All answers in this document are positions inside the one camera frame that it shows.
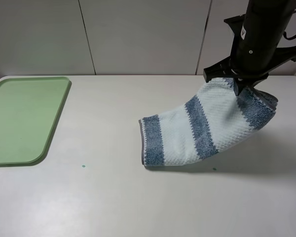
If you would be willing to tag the green plastic tray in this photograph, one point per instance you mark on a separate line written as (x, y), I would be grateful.
(29, 112)

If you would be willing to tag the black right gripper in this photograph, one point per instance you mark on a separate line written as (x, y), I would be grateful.
(254, 51)

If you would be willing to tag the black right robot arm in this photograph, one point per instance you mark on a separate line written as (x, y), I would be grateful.
(271, 7)

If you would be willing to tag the blue white striped towel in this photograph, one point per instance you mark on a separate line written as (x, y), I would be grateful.
(211, 122)

